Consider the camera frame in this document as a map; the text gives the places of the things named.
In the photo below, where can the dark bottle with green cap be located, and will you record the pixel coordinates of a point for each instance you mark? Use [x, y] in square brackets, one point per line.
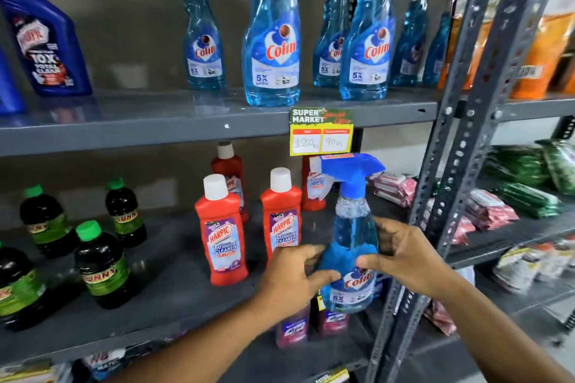
[45, 225]
[18, 293]
[102, 268]
[125, 214]

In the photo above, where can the red bathroom cleaner bottle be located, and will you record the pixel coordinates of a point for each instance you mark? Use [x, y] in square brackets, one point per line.
[312, 192]
[222, 239]
[282, 221]
[230, 171]

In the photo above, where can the yellow shelf tag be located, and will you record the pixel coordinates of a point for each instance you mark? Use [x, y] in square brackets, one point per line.
[333, 376]

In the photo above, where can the yellow packet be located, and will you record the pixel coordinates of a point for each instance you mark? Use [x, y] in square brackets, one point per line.
[27, 373]

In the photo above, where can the row of blue spray bottles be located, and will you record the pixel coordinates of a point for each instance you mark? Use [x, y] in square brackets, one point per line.
[272, 50]

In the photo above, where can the person's right forearm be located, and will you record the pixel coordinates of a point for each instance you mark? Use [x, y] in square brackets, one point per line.
[489, 333]

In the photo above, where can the pink packet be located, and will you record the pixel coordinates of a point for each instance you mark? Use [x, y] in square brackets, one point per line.
[439, 317]

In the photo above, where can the blue toilet cleaner bottle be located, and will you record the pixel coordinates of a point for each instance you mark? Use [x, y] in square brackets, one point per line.
[8, 91]
[45, 46]

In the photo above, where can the pile of white packets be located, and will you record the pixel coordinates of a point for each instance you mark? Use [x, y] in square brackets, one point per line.
[530, 264]

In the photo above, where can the grey metal shelf rack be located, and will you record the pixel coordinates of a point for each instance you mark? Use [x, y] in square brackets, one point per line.
[539, 108]
[134, 122]

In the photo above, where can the person's left hand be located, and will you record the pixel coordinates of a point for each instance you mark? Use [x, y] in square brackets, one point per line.
[287, 288]

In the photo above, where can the person's right thumb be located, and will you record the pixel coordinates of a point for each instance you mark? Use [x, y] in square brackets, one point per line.
[375, 263]

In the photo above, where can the white and red packet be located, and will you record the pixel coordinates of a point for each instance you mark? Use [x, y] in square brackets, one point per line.
[105, 362]

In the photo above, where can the person's right hand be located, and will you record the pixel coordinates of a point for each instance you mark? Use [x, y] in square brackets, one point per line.
[413, 261]

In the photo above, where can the yellow and red price tag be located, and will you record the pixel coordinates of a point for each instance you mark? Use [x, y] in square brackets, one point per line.
[321, 131]

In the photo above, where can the orange packet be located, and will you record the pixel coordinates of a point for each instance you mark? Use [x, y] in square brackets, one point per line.
[543, 55]
[469, 14]

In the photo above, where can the person's left thumb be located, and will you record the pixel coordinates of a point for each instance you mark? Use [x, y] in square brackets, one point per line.
[324, 281]

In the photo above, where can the pink liquid bottle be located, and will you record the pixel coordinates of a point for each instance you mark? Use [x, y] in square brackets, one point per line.
[333, 319]
[293, 329]

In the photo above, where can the pile of pink packets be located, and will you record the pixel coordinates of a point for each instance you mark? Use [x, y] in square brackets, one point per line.
[487, 210]

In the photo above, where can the green packet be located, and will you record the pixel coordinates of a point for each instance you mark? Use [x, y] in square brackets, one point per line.
[516, 165]
[559, 165]
[528, 201]

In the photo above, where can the person's left forearm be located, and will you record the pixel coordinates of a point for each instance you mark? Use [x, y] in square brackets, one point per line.
[202, 347]

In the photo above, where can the blue trigger sprayer bottle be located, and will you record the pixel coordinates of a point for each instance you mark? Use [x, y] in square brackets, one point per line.
[352, 212]

